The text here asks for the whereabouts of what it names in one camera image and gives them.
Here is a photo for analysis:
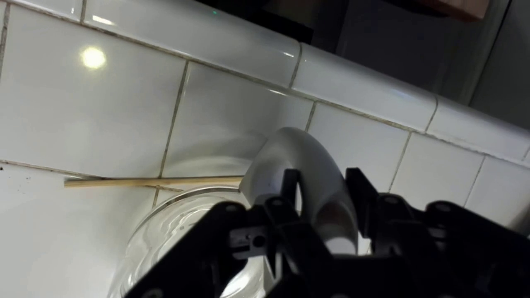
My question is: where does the thin wooden stick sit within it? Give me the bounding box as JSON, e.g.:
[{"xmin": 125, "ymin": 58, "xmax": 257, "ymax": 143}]
[{"xmin": 63, "ymin": 174, "xmax": 246, "ymax": 192}]

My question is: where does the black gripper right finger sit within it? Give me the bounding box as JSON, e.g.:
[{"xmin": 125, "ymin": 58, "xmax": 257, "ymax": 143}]
[{"xmin": 345, "ymin": 166, "xmax": 530, "ymax": 298}]

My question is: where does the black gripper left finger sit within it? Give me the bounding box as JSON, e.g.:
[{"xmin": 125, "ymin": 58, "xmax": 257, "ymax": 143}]
[{"xmin": 125, "ymin": 168, "xmax": 340, "ymax": 298}]

